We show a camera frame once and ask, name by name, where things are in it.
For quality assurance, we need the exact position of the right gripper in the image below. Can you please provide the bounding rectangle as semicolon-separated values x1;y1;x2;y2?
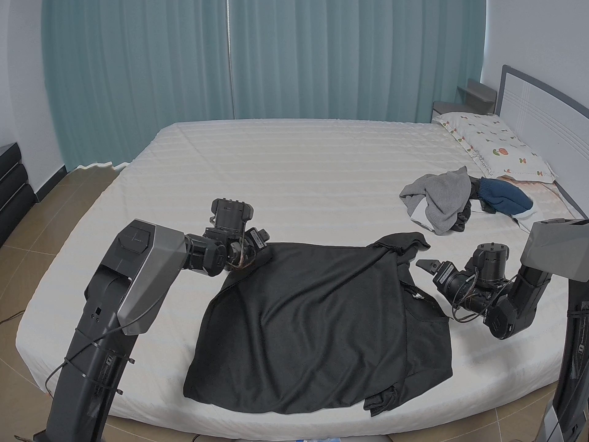
416;258;489;309

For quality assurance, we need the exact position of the black cable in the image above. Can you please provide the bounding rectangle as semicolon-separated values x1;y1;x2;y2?
450;288;491;323

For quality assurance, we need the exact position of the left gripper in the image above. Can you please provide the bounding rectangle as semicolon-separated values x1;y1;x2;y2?
228;240;272;273

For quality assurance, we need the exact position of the white printed pillow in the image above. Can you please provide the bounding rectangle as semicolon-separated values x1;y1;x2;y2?
432;111;557;184

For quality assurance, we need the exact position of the dark blue garment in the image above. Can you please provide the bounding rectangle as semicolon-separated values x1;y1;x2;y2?
479;178;534;215

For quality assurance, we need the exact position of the black T-shirt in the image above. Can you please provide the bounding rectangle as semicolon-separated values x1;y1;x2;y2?
183;231;454;417

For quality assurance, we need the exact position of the blue-green curtain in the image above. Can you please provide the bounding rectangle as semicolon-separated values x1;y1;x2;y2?
41;0;233;174
228;0;486;123

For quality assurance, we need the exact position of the white garment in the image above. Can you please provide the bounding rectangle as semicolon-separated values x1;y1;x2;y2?
512;206;540;231
411;205;435;229

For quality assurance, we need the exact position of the black chest of drawers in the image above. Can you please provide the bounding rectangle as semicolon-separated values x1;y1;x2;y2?
0;142;37;247

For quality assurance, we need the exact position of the grey bedside table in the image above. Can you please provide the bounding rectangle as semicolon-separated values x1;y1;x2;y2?
433;79;498;116

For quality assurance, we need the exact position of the bed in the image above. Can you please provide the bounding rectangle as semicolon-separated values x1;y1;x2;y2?
16;65;589;436

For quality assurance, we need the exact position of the grey garment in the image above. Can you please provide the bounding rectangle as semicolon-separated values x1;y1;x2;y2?
398;166;472;236

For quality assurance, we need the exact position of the black garment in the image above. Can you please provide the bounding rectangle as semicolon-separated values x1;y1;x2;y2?
453;178;484;234

